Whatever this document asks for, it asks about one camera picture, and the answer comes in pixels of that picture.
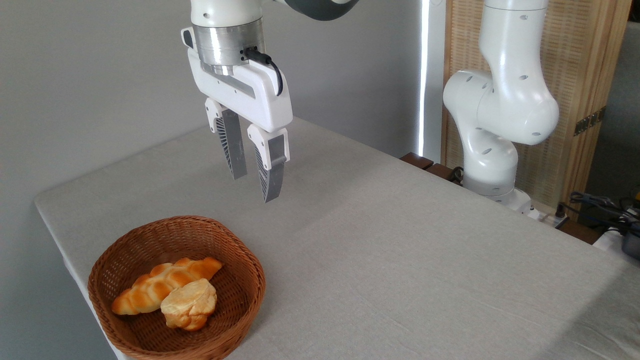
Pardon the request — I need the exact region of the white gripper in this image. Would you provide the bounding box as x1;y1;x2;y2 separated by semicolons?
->
181;27;294;204

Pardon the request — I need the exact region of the round pale bread roll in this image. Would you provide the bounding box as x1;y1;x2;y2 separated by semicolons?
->
160;278;218;332

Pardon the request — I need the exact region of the long golden braided bread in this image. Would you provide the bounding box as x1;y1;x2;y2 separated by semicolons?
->
111;257;223;316

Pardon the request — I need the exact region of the brown wicker basket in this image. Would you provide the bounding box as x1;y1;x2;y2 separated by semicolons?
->
87;215;267;360

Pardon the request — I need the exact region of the dark brown wooden block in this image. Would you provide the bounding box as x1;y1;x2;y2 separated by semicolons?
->
425;163;464;187
400;152;435;171

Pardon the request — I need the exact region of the grey tablecloth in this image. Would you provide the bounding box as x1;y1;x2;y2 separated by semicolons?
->
34;117;640;360

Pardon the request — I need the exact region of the wooden folding screen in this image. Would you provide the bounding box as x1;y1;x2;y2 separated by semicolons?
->
442;0;634;212

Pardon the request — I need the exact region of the dark metal screen hinge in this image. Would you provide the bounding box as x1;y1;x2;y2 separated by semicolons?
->
573;106;607;137

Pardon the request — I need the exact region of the dark grey box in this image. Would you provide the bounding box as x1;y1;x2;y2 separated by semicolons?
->
621;231;640;260

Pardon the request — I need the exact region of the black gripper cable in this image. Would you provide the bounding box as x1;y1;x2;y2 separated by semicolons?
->
243;46;284;97

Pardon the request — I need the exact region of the black cable bundle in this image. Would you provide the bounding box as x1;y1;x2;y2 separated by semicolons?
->
559;191;640;232

